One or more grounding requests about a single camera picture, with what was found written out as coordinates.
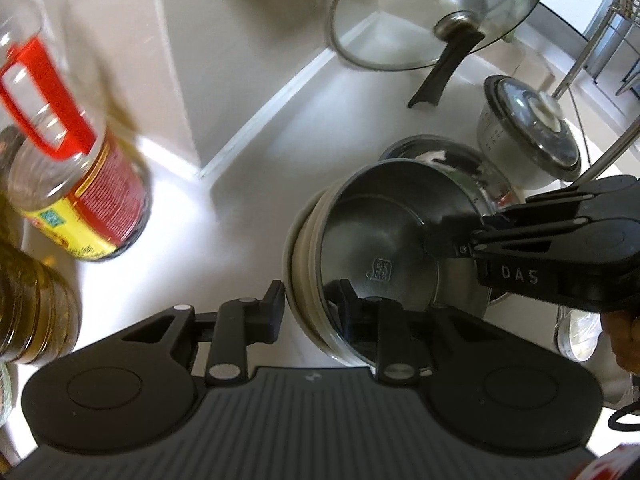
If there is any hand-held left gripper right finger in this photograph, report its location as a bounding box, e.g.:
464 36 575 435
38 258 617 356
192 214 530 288
340 280 503 383

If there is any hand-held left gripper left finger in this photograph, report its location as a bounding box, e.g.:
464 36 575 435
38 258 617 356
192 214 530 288
122 280 286 386

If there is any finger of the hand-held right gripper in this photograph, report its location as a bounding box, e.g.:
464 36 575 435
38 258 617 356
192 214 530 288
487 176 640 221
425 215 626 261

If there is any cream plastic bowl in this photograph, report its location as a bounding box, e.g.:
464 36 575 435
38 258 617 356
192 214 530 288
281 180 381 368

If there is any stainless steel bowl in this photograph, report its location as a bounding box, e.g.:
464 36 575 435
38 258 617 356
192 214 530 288
317 158 493 368

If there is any person's right hand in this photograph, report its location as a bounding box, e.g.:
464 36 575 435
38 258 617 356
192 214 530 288
601 302 640 376

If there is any steel pot with lid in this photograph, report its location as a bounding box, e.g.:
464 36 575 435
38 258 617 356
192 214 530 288
477 75 584 191

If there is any metal dish rack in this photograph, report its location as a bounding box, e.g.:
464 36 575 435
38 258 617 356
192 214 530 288
552 0 640 182

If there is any person's red white clothing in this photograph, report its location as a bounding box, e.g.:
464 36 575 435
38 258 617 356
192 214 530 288
575 440 640 480

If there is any large cooking oil bottle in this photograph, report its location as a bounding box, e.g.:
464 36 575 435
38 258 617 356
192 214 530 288
0 195 82 366

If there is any glass pot lid black handle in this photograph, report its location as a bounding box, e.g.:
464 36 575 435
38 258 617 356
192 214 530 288
327 0 546 109

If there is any red handle soy sauce bottle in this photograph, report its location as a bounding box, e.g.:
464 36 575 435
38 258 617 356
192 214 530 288
0 0 153 262

